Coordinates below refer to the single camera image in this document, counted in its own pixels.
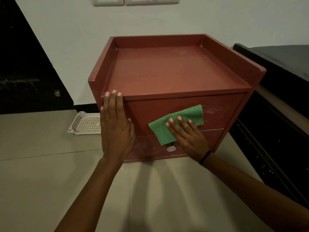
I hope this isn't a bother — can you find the person's left hand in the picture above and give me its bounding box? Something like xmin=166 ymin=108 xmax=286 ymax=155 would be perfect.
xmin=100 ymin=90 xmax=136 ymax=165

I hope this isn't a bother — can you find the black door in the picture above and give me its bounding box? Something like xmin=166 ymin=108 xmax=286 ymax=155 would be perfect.
xmin=0 ymin=0 xmax=75 ymax=115

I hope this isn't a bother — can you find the person's right forearm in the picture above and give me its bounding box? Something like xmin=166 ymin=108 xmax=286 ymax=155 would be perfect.
xmin=201 ymin=153 xmax=309 ymax=232

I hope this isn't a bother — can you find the small white wall switch plate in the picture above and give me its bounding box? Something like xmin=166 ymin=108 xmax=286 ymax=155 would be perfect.
xmin=93 ymin=0 xmax=125 ymax=7

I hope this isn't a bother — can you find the person's left forearm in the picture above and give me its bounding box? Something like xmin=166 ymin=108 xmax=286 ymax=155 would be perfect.
xmin=54 ymin=157 xmax=124 ymax=232

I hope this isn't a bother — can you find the person's right hand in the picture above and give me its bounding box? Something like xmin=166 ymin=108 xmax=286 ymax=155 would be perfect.
xmin=165 ymin=116 xmax=213 ymax=164

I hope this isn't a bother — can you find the black wristband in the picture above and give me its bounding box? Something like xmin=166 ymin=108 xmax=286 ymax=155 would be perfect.
xmin=199 ymin=150 xmax=213 ymax=166

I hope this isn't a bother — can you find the small red-brown drawer front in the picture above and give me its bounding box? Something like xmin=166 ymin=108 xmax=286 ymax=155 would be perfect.
xmin=124 ymin=129 xmax=225 ymax=163

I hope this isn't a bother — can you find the wide white wall switch plate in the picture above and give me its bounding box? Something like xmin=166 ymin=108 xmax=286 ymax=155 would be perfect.
xmin=124 ymin=0 xmax=180 ymax=6

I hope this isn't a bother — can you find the large red-brown drawer front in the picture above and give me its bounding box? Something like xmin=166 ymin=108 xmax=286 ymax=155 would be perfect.
xmin=124 ymin=93 xmax=247 ymax=137

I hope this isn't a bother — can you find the black furniture unit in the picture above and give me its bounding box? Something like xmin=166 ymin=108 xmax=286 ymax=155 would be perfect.
xmin=229 ymin=43 xmax=309 ymax=208

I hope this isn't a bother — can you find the black skirting board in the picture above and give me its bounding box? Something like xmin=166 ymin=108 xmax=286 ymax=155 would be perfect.
xmin=74 ymin=103 xmax=101 ymax=113

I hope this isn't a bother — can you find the red-brown wooden drawer cabinet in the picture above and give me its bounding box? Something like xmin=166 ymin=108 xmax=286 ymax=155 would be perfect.
xmin=88 ymin=34 xmax=267 ymax=164

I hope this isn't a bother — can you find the white perforated plastic tray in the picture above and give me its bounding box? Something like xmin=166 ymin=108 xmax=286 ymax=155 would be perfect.
xmin=68 ymin=111 xmax=102 ymax=135

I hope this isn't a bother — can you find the green cleaning cloth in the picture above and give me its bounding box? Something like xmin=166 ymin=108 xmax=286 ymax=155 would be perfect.
xmin=148 ymin=104 xmax=204 ymax=146

